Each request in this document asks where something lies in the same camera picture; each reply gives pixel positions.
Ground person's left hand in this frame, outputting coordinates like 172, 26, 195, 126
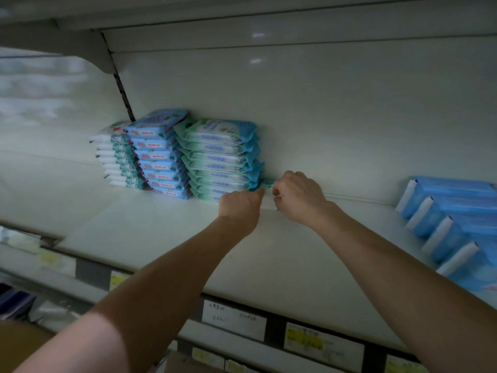
217, 188, 267, 239

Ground person's right hand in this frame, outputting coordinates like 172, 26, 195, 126
272, 170, 335, 230

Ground stack of blue green packets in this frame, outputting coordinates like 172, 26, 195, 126
174, 118, 265, 203

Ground stack of blue red packets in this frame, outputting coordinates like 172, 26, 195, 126
124, 109, 193, 201

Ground metal store shelving unit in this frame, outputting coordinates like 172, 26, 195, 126
0, 0, 497, 373

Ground stack of white green packets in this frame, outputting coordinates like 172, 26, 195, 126
89, 122, 150, 191

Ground person's left forearm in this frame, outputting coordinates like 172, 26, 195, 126
16, 221, 250, 373

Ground person's right forearm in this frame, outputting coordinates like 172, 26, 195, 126
318, 206, 497, 373

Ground blue packaged goods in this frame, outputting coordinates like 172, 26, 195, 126
396, 176, 497, 296

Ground dark plastic bags bundle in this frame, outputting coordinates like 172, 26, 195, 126
0, 283, 36, 319

